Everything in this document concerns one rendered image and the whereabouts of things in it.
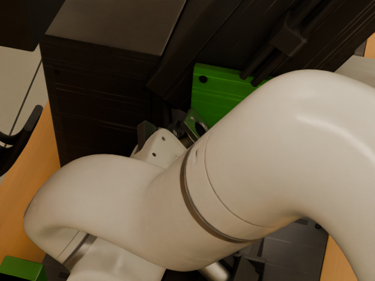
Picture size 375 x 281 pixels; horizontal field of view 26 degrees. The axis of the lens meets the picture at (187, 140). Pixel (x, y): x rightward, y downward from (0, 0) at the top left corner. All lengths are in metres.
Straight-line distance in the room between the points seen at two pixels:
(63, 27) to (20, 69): 1.83
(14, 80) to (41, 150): 1.47
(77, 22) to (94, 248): 0.43
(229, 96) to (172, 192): 0.42
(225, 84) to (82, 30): 0.23
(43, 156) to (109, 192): 0.75
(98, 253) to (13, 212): 0.60
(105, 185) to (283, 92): 0.26
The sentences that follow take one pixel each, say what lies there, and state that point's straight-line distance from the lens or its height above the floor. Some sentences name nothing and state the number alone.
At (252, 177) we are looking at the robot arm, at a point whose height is 1.56.
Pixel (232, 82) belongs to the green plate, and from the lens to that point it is 1.01.
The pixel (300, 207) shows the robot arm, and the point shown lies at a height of 1.55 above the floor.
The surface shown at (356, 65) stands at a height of 1.13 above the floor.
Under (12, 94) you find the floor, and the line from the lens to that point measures 2.88.
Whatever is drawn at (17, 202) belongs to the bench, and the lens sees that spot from 1.40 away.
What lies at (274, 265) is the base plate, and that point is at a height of 0.90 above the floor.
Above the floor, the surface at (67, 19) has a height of 1.24.
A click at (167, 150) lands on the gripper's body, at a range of 0.95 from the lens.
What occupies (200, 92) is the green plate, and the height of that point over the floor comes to 1.24.
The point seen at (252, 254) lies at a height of 0.97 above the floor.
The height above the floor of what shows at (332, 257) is 0.90.
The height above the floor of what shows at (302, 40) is 1.36.
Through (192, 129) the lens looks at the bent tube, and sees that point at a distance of 1.01.
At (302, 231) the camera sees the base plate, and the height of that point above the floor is 0.90.
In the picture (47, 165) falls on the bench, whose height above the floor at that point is 0.88.
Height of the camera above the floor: 1.95
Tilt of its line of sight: 47 degrees down
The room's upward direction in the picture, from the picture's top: straight up
